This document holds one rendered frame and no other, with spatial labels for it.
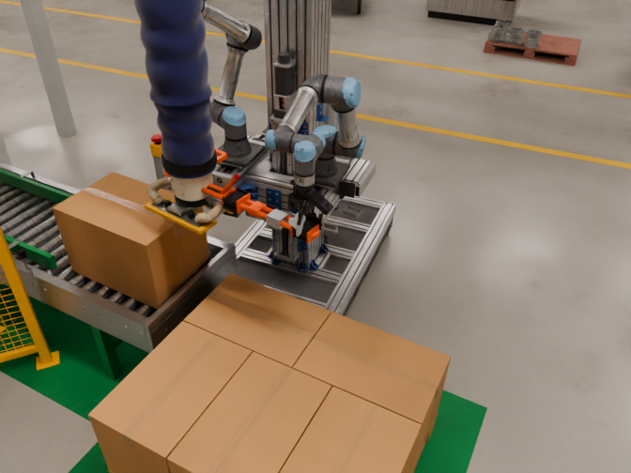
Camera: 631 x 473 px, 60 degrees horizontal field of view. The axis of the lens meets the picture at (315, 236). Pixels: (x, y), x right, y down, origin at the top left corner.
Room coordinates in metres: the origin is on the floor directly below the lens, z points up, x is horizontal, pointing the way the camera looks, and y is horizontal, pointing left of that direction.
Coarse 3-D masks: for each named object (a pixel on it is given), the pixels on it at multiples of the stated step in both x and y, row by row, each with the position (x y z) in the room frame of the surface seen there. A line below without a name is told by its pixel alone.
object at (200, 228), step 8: (168, 200) 2.02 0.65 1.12; (152, 208) 1.99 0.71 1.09; (160, 208) 1.99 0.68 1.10; (168, 216) 1.94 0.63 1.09; (176, 216) 1.93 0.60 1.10; (184, 216) 1.93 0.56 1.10; (192, 216) 1.92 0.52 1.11; (184, 224) 1.88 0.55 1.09; (192, 224) 1.88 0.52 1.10; (200, 224) 1.88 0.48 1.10; (208, 224) 1.88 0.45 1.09; (200, 232) 1.83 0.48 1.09
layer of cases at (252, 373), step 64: (192, 320) 1.86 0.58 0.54; (256, 320) 1.87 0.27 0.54; (320, 320) 1.88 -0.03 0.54; (128, 384) 1.48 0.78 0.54; (192, 384) 1.49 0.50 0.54; (256, 384) 1.49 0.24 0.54; (320, 384) 1.50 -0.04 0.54; (384, 384) 1.51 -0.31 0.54; (128, 448) 1.24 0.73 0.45; (192, 448) 1.19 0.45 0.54; (256, 448) 1.20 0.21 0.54; (320, 448) 1.20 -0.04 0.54; (384, 448) 1.21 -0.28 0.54
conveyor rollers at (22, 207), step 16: (0, 192) 2.95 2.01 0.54; (16, 192) 2.95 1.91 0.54; (0, 208) 2.76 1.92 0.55; (16, 208) 2.76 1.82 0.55; (32, 208) 2.76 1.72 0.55; (48, 208) 2.76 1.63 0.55; (0, 224) 2.63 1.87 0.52; (16, 224) 2.62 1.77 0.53; (32, 224) 2.62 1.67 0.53; (48, 224) 2.62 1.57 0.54; (32, 240) 2.44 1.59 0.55; (16, 256) 2.31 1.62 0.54; (64, 256) 2.31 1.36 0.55; (48, 272) 2.18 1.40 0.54; (64, 272) 2.18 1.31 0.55; (128, 304) 1.95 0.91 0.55; (144, 304) 1.96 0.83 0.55
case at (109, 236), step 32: (96, 192) 2.33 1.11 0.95; (128, 192) 2.34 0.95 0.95; (160, 192) 2.35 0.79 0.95; (64, 224) 2.17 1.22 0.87; (96, 224) 2.06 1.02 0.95; (128, 224) 2.07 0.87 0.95; (160, 224) 2.07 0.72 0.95; (96, 256) 2.08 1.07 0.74; (128, 256) 1.98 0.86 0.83; (160, 256) 1.97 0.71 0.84; (192, 256) 2.16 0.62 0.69; (128, 288) 2.00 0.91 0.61; (160, 288) 1.94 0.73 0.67
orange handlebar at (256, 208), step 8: (216, 152) 2.30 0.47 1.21; (224, 152) 2.30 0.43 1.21; (168, 176) 2.09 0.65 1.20; (208, 192) 1.95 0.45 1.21; (216, 192) 1.95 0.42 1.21; (248, 200) 1.90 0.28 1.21; (248, 208) 1.84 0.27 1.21; (256, 208) 1.83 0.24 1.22; (264, 208) 1.84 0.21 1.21; (256, 216) 1.81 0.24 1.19; (264, 216) 1.79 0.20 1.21; (288, 216) 1.79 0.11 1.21; (280, 224) 1.74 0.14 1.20; (288, 224) 1.73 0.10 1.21
